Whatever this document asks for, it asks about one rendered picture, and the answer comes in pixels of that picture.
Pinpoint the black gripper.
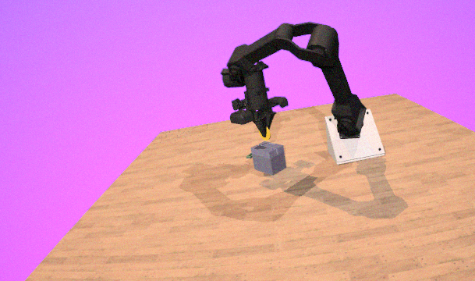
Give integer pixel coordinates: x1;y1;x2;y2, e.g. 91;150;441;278
230;84;289;137

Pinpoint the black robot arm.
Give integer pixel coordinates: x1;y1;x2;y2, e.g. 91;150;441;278
220;22;367;139

